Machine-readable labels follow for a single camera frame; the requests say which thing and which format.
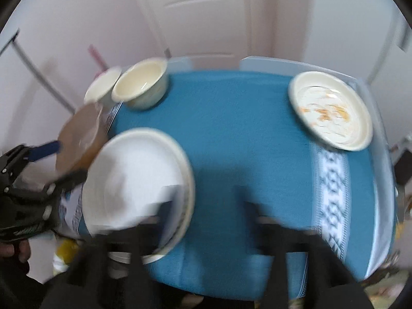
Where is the large white plate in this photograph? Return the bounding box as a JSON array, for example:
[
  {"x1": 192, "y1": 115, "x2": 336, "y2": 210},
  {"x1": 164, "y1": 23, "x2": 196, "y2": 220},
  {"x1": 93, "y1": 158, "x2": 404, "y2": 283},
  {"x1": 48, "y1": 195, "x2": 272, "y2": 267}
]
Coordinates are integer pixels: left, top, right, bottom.
[{"x1": 82, "y1": 128, "x2": 190, "y2": 242}]

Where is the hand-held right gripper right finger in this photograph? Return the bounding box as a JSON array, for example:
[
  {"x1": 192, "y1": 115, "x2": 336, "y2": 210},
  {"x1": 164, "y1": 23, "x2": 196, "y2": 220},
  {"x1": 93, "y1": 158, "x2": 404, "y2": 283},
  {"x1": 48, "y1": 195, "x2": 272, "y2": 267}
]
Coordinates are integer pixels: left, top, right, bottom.
[{"x1": 233, "y1": 185, "x2": 374, "y2": 309}]

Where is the red stick tool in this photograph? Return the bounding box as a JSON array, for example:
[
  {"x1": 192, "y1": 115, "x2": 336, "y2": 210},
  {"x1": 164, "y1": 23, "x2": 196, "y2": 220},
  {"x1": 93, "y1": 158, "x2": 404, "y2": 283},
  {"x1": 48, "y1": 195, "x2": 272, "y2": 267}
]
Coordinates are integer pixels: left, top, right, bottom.
[{"x1": 88, "y1": 45, "x2": 108, "y2": 71}]

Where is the white refrigerator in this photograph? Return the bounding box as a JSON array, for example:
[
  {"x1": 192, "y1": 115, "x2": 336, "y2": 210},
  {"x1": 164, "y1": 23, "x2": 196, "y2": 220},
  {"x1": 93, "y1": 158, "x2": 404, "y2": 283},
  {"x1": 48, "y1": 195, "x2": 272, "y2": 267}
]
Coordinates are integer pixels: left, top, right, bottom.
[{"x1": 303, "y1": 0, "x2": 409, "y2": 84}]

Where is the cream rimmed plate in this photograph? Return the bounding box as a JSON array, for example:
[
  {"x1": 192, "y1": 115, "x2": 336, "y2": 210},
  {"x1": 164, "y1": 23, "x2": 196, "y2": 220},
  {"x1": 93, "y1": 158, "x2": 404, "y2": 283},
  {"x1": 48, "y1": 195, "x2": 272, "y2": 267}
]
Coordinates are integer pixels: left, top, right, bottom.
[{"x1": 108, "y1": 129, "x2": 196, "y2": 265}]

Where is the brown square plate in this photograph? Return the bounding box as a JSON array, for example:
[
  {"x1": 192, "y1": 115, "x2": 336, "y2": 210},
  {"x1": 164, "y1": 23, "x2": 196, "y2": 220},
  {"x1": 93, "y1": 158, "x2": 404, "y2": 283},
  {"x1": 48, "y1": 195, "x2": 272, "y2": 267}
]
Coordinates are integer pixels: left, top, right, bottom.
[{"x1": 55, "y1": 102, "x2": 110, "y2": 176}]

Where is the cream bowl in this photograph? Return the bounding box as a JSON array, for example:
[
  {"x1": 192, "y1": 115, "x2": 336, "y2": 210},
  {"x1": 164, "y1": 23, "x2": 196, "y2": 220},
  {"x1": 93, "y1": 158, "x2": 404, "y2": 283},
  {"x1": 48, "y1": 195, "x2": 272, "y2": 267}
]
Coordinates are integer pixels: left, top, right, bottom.
[
  {"x1": 111, "y1": 57, "x2": 168, "y2": 109},
  {"x1": 84, "y1": 66, "x2": 122, "y2": 108}
]

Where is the dark box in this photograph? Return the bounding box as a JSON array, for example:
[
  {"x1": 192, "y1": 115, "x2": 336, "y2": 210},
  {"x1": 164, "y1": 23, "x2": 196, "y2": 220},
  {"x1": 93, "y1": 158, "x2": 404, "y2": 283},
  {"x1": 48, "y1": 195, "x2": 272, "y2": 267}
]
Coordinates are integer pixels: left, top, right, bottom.
[{"x1": 394, "y1": 154, "x2": 412, "y2": 188}]

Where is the grey metal rod frame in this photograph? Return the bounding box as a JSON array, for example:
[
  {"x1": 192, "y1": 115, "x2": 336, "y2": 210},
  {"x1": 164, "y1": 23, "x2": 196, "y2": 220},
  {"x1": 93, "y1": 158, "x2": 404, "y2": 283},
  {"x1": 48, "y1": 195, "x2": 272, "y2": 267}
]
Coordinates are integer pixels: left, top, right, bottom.
[{"x1": 0, "y1": 30, "x2": 76, "y2": 111}]

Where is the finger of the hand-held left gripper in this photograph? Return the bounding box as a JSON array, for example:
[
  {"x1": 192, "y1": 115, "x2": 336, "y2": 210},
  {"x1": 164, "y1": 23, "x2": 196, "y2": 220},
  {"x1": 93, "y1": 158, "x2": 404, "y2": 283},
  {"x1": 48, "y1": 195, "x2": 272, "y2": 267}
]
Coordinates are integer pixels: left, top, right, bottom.
[
  {"x1": 19, "y1": 140, "x2": 61, "y2": 163},
  {"x1": 40, "y1": 168, "x2": 88, "y2": 198}
]

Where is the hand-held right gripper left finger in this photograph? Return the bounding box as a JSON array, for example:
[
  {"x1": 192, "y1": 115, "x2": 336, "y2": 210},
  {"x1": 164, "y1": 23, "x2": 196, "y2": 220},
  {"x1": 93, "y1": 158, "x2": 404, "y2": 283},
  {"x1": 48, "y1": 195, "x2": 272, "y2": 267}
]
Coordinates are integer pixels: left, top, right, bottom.
[{"x1": 42, "y1": 185, "x2": 183, "y2": 309}]

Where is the white panel door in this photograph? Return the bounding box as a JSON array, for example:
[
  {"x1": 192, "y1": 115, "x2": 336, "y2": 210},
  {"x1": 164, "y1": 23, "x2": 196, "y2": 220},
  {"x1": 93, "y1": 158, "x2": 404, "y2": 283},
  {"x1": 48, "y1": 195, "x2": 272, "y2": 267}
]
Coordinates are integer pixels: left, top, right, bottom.
[{"x1": 129, "y1": 0, "x2": 260, "y2": 66}]

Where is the cream plate with food stains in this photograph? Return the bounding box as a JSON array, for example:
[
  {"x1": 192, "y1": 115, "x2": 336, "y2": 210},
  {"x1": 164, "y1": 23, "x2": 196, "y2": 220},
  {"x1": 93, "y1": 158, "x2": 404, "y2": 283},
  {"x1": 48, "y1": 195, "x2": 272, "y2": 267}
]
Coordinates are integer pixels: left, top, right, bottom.
[{"x1": 288, "y1": 71, "x2": 374, "y2": 152}]

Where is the blue patterned tablecloth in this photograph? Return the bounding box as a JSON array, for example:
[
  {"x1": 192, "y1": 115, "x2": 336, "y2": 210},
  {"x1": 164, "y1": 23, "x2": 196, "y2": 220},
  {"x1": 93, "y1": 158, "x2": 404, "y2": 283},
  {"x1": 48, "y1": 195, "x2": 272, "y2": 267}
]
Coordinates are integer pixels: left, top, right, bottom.
[{"x1": 77, "y1": 71, "x2": 396, "y2": 300}]

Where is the person's left hand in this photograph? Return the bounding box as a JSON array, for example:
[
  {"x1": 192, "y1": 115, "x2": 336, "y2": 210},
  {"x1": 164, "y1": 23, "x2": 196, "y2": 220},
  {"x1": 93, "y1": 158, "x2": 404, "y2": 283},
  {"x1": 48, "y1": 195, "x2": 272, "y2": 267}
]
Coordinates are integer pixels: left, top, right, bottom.
[{"x1": 0, "y1": 240, "x2": 32, "y2": 265}]

